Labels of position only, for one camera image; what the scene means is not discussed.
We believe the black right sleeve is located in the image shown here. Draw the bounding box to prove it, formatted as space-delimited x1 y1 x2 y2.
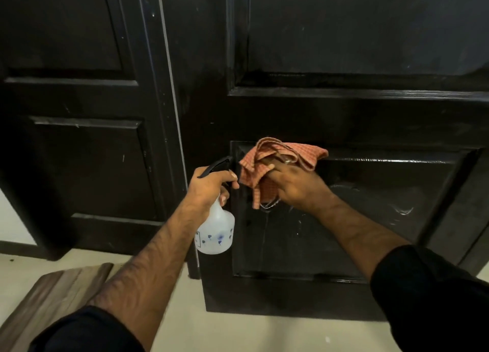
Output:
370 245 489 352

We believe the black wooden door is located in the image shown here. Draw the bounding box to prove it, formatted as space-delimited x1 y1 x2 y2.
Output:
160 0 489 322

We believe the orange checked cloth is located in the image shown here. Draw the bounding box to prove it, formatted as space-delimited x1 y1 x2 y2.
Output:
238 137 329 210

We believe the white spray bottle black trigger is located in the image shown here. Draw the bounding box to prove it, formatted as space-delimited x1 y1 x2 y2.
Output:
195 156 236 255

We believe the brown striped doormat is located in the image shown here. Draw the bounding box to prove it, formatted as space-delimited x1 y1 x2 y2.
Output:
0 263 115 352

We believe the person's right hand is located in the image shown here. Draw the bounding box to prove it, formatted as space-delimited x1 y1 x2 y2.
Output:
261 156 337 217

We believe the dark wooden side door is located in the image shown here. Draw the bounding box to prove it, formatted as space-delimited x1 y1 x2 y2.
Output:
0 0 201 280

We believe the person's left hand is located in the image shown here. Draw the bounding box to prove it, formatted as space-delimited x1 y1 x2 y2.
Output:
183 166 240 226

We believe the black left sleeve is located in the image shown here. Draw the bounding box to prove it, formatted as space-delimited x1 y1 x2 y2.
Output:
29 306 146 352

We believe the person's left forearm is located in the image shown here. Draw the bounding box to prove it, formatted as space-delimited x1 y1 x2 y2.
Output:
88 206 203 352

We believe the black sleeve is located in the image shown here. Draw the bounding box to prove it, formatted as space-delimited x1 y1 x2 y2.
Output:
370 245 489 352
29 306 146 352

